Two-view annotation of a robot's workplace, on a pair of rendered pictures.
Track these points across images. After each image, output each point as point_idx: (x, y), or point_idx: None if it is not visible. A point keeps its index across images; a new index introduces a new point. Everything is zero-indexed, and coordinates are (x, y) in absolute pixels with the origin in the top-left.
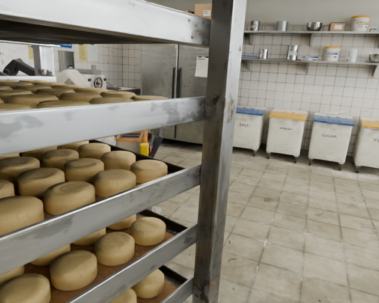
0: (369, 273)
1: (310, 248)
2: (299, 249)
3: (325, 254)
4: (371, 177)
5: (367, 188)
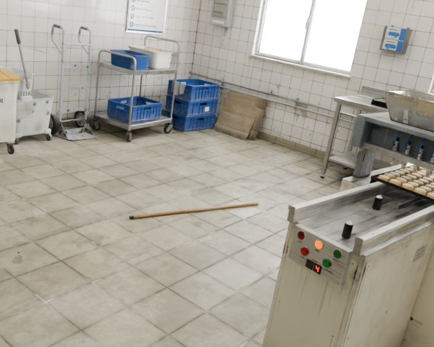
0: (156, 301)
1: (80, 319)
2: (74, 331)
3: (102, 314)
4: None
5: (9, 182)
